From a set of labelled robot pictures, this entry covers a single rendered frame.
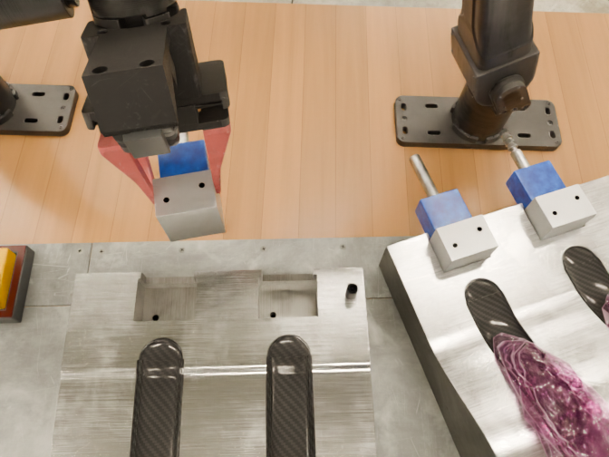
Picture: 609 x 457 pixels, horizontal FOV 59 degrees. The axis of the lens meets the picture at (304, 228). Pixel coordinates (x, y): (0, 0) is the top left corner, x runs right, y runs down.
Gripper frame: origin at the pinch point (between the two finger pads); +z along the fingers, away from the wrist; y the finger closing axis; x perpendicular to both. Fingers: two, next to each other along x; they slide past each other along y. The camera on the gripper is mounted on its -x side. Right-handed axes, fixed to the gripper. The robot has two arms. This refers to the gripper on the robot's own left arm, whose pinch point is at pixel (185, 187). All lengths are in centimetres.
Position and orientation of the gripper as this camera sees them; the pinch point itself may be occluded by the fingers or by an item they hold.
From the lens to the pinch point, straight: 46.4
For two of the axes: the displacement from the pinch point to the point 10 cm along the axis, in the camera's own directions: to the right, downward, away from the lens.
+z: 0.9, 7.8, 6.1
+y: 9.8, -1.8, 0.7
